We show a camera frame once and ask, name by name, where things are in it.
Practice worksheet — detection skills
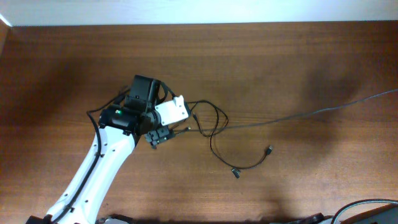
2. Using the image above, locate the small black adapter plug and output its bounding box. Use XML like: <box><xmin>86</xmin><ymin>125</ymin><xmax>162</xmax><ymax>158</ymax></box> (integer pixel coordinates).
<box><xmin>231</xmin><ymin>168</ymin><xmax>241</xmax><ymax>179</ymax></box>

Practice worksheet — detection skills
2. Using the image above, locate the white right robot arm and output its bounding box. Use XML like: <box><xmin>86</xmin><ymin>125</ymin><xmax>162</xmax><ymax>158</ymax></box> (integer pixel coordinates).
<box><xmin>288</xmin><ymin>204</ymin><xmax>397</xmax><ymax>224</ymax></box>

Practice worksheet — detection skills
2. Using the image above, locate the black usb cable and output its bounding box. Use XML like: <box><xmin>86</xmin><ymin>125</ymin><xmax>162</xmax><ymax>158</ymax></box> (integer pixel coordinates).
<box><xmin>210</xmin><ymin>124</ymin><xmax>274</xmax><ymax>170</ymax></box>
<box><xmin>172</xmin><ymin>89</ymin><xmax>398</xmax><ymax>136</ymax></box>

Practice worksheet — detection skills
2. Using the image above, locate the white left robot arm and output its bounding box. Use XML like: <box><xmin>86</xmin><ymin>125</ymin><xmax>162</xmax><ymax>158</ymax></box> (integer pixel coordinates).
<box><xmin>26</xmin><ymin>75</ymin><xmax>190</xmax><ymax>223</ymax></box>

